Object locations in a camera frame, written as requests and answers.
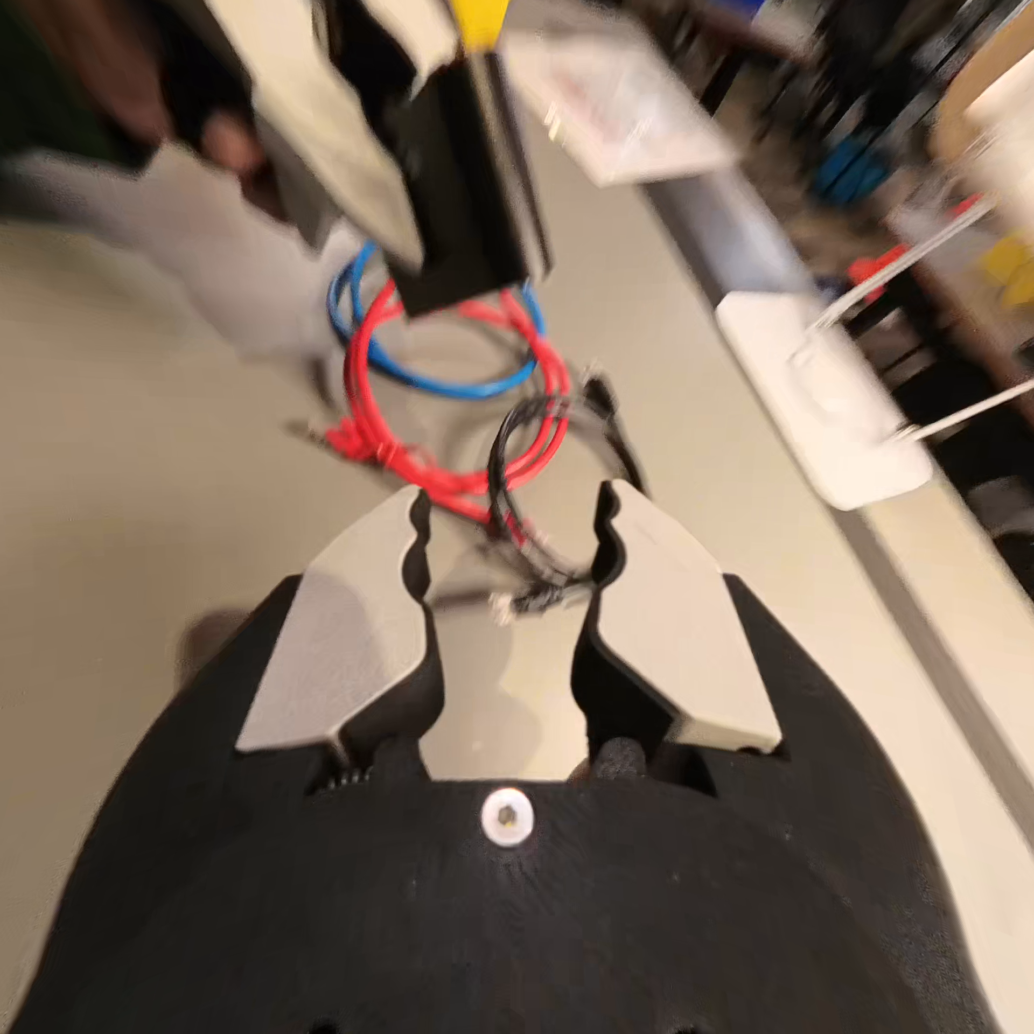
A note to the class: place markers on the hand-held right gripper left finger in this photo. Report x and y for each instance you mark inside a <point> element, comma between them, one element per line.
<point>348,638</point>

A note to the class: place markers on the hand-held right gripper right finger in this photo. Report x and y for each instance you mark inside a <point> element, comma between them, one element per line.
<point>679,631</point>

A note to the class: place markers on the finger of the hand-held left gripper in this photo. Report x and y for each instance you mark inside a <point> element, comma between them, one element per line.
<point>323,121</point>
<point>417,29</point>

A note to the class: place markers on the black ethernet port box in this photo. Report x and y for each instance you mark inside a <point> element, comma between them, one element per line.
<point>461,194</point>

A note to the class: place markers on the person's left forearm grey sleeve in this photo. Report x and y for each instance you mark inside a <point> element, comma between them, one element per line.
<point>203,251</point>

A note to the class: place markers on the person's left hand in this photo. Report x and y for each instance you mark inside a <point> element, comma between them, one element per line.
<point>231,142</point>

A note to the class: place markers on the clear plastic packet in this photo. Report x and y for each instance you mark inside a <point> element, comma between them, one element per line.
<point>631,105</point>

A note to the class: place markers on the white power strip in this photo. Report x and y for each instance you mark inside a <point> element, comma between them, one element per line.
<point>840,436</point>

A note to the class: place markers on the red plastic object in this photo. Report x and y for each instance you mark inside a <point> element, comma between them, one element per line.
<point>877,271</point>

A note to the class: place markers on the blue plastic object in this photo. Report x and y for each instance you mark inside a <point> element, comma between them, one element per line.
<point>852,166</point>

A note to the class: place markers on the yellow plastic object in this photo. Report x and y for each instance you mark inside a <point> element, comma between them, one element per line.
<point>1010,267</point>

